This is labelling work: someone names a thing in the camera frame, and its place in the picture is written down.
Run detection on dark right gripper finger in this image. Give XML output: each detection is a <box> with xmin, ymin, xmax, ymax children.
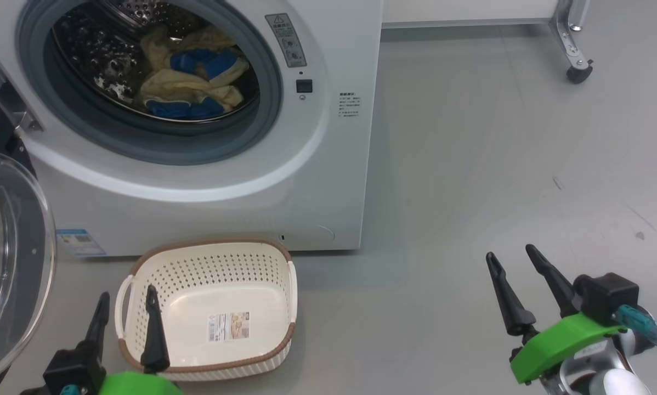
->
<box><xmin>485</xmin><ymin>251</ymin><xmax>537</xmax><ymax>336</ymax></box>
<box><xmin>525</xmin><ymin>244</ymin><xmax>581</xmax><ymax>319</ymax></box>

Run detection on grey rubber door gasket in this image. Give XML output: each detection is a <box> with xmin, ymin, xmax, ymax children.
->
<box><xmin>15</xmin><ymin>0</ymin><xmax>284</xmax><ymax>166</ymax></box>

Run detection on grey warning sticker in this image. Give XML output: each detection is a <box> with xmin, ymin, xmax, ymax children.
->
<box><xmin>265</xmin><ymin>13</ymin><xmax>307</xmax><ymax>68</ymax></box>

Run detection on black-rimmed glass washer door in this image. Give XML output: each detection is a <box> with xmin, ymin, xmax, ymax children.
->
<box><xmin>0</xmin><ymin>96</ymin><xmax>58</xmax><ymax>395</ymax></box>

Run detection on white front-load washing machine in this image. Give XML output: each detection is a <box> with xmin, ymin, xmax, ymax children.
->
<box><xmin>0</xmin><ymin>0</ymin><xmax>384</xmax><ymax>258</ymax></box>

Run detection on blue energy label sticker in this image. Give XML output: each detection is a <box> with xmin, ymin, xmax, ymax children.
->
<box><xmin>56</xmin><ymin>228</ymin><xmax>107</xmax><ymax>257</ymax></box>

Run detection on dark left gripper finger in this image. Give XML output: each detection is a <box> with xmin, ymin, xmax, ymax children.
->
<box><xmin>140</xmin><ymin>284</ymin><xmax>171</xmax><ymax>375</ymax></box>
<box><xmin>84</xmin><ymin>292</ymin><xmax>111</xmax><ymax>360</ymax></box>

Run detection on metal door hinge bracket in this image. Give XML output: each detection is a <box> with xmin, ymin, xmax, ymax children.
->
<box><xmin>0</xmin><ymin>54</ymin><xmax>44</xmax><ymax>149</ymax></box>

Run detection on product label sticker in basket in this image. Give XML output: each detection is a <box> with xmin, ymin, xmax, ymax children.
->
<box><xmin>208</xmin><ymin>312</ymin><xmax>251</xmax><ymax>342</ymax></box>

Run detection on cream perforated basket brown rim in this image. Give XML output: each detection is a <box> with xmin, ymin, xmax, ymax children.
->
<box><xmin>115</xmin><ymin>237</ymin><xmax>298</xmax><ymax>382</ymax></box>

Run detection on metal cart leg with caster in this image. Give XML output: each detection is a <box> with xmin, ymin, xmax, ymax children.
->
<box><xmin>548</xmin><ymin>0</ymin><xmax>594</xmax><ymax>84</ymax></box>

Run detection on perforated steel washer drum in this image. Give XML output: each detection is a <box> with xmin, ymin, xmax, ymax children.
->
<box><xmin>52</xmin><ymin>0</ymin><xmax>260</xmax><ymax>122</ymax></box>

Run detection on yellow bear-print garment blue cuffs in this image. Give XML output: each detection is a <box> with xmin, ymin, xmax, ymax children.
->
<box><xmin>135</xmin><ymin>70</ymin><xmax>246</xmax><ymax>120</ymax></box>
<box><xmin>141</xmin><ymin>25</ymin><xmax>251</xmax><ymax>83</ymax></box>

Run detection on white furniture base panel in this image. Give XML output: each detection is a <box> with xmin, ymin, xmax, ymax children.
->
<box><xmin>382</xmin><ymin>0</ymin><xmax>559</xmax><ymax>29</ymax></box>

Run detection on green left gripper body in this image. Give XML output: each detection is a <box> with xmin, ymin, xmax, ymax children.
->
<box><xmin>98</xmin><ymin>371</ymin><xmax>184</xmax><ymax>395</ymax></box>

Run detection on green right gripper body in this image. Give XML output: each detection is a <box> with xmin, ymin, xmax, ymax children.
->
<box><xmin>508</xmin><ymin>313</ymin><xmax>629</xmax><ymax>386</ymax></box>

